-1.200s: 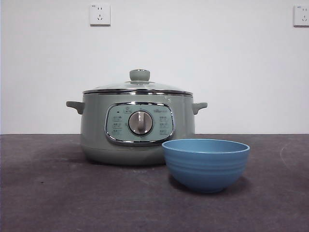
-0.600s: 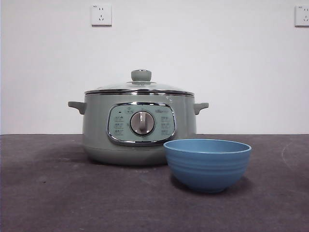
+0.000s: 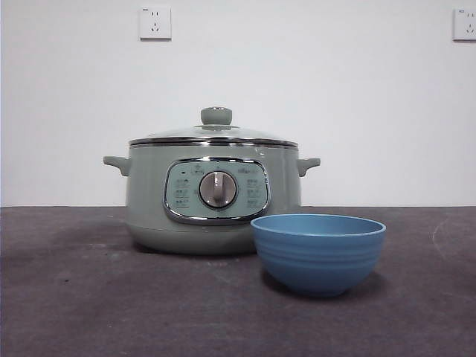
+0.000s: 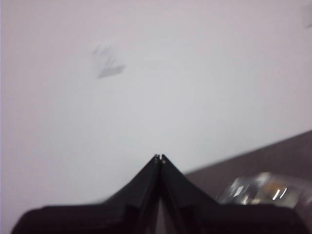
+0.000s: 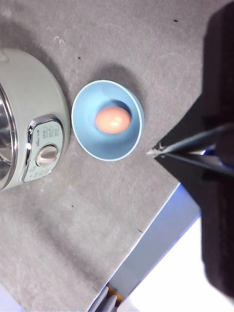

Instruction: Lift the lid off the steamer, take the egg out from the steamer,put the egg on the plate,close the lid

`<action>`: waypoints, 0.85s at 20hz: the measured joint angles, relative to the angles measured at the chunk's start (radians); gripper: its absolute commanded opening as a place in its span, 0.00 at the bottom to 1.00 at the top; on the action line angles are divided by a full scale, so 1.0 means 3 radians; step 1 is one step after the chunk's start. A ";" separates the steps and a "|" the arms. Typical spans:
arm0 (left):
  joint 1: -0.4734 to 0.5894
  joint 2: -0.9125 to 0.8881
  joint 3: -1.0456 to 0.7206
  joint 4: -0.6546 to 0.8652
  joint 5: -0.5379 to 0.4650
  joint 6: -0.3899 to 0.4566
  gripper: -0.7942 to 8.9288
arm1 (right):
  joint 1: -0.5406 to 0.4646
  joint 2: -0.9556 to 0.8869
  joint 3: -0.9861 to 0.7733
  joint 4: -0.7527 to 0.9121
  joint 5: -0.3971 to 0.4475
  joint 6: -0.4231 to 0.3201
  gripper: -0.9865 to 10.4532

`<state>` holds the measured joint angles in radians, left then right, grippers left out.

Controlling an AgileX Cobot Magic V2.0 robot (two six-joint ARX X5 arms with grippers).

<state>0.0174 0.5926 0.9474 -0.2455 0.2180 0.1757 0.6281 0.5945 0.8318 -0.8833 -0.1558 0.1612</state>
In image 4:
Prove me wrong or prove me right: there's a glass steamer lid grey knob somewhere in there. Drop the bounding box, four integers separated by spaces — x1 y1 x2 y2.
216 172 304 211

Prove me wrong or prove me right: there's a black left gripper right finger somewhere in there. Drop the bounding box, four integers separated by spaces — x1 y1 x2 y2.
160 154 309 234

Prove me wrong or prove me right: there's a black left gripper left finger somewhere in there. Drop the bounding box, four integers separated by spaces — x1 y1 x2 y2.
11 154 162 234

